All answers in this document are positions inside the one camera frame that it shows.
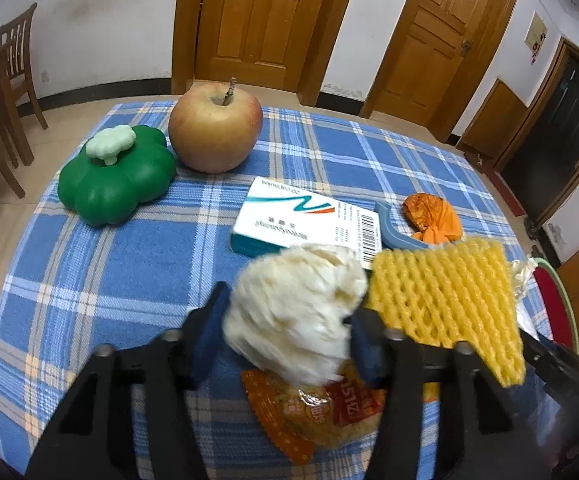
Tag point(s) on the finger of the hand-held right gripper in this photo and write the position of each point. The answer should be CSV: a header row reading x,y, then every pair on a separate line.
x,y
544,355

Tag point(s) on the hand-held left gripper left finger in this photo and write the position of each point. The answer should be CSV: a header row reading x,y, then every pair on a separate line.
x,y
209,332

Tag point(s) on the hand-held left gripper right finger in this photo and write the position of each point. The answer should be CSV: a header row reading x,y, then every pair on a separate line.
x,y
364,357

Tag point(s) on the red basin with green rim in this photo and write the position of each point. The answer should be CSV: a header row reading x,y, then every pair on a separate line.
x,y
552,300

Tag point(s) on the orange snack packet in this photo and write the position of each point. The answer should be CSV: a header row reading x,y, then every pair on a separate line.
x,y
319,412

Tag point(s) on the yellow foam fruit net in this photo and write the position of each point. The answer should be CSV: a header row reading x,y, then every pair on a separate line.
x,y
444,290

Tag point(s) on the white and teal medicine box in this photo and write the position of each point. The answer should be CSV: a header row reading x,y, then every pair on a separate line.
x,y
289,215

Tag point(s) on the clear plastic wrapper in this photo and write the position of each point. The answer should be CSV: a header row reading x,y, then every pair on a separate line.
x,y
524,285

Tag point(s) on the blue plaid tablecloth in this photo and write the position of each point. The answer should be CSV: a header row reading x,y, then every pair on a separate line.
x,y
119,285

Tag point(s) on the green bell pepper toy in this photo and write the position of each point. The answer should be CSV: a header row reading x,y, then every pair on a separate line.
x,y
119,185

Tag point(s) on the red apple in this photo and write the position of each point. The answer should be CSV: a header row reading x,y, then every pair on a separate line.
x,y
214,130

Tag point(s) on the brown shoes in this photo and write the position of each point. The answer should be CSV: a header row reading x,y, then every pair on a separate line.
x,y
480,161

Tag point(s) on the black entrance door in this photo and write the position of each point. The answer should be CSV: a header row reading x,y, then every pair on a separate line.
x,y
564,130

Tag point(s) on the wooden panelled door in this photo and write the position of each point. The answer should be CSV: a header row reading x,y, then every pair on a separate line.
x,y
264,20
434,45

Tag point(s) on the low wooden wall panel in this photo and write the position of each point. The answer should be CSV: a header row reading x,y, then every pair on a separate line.
x,y
494,120

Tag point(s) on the wall notice board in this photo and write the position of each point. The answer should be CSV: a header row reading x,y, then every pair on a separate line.
x,y
536,37

